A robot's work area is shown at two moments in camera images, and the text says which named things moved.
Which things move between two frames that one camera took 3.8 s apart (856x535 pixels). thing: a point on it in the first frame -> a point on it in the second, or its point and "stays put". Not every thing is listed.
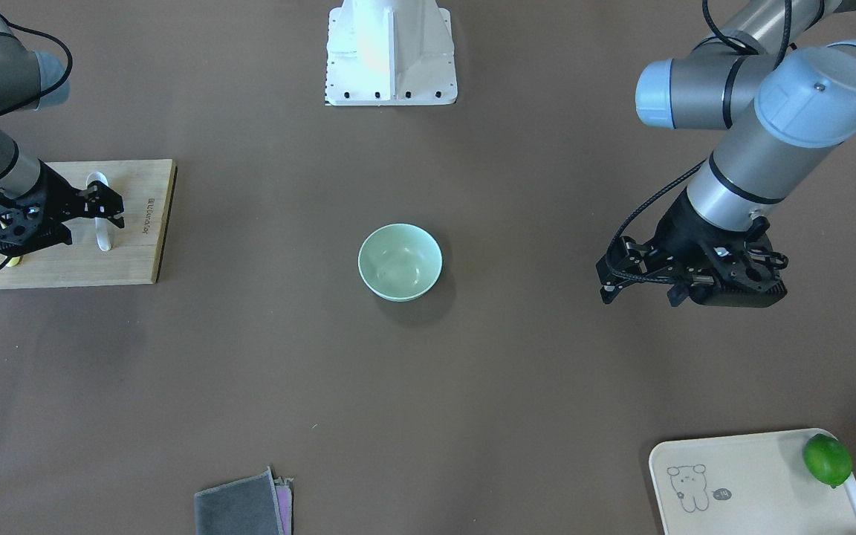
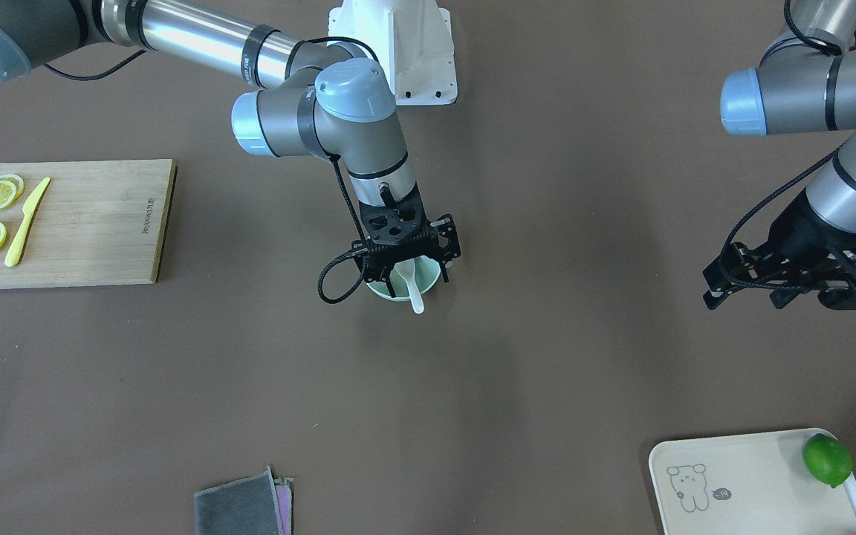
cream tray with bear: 750,484 stays put
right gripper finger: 98,200 -> 446,226
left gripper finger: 678,293 -> 782,296
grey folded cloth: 256,505 stays put
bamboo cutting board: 136,250 stays put
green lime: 827,459 stays put
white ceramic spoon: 100,224 -> 406,271
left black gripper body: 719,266 -> 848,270
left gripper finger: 626,263 -> 722,275
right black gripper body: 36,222 -> 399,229
